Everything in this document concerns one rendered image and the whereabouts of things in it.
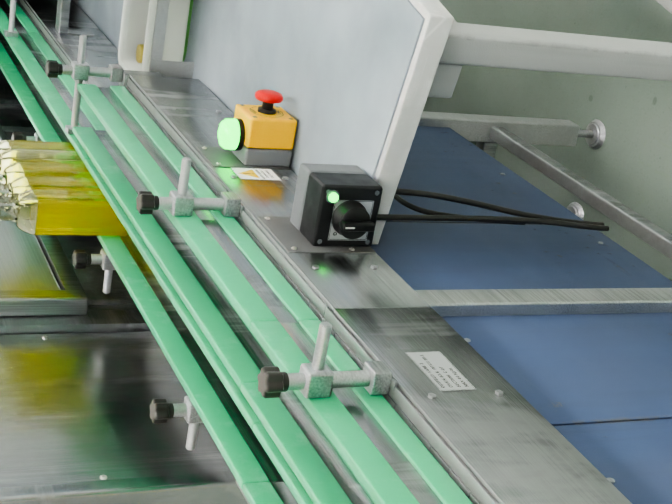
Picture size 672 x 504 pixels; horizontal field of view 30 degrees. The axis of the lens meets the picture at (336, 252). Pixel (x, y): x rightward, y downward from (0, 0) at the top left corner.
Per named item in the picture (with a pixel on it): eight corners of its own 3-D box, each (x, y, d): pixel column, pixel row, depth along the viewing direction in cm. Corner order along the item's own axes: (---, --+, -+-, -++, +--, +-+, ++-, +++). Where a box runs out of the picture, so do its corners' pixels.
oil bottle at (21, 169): (128, 196, 208) (-3, 192, 199) (132, 164, 206) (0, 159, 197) (137, 209, 203) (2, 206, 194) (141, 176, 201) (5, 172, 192)
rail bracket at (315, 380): (378, 379, 125) (252, 384, 119) (391, 313, 122) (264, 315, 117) (394, 399, 122) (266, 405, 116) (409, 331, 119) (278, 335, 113)
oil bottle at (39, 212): (146, 224, 198) (9, 222, 189) (150, 190, 196) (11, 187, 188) (156, 237, 194) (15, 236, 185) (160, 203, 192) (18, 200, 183)
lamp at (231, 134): (232, 144, 179) (212, 143, 178) (236, 114, 177) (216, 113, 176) (242, 155, 175) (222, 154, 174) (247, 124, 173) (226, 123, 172)
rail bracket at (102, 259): (152, 286, 196) (67, 286, 191) (158, 246, 194) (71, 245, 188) (159, 297, 193) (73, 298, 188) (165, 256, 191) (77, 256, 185)
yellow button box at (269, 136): (276, 151, 183) (228, 149, 180) (284, 102, 181) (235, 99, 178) (293, 168, 178) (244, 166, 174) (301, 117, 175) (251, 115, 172)
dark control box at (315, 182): (349, 223, 160) (289, 222, 157) (360, 164, 158) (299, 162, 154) (376, 248, 154) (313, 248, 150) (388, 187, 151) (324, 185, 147)
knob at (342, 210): (362, 234, 152) (373, 245, 149) (328, 234, 150) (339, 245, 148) (368, 200, 151) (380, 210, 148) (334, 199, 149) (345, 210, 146)
